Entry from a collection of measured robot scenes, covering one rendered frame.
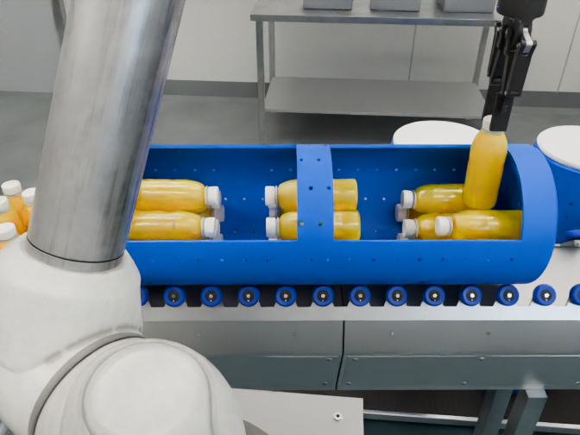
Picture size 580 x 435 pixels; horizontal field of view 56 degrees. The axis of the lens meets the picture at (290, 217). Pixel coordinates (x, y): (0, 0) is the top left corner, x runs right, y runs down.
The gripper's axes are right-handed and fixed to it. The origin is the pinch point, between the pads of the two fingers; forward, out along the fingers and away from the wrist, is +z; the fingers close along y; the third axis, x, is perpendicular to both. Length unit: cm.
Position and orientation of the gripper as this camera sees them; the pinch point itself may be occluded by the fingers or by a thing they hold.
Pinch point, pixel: (497, 108)
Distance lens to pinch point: 107.3
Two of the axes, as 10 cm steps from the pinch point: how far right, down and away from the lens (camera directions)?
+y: -0.1, -5.6, 8.3
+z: -0.1, 8.3, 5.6
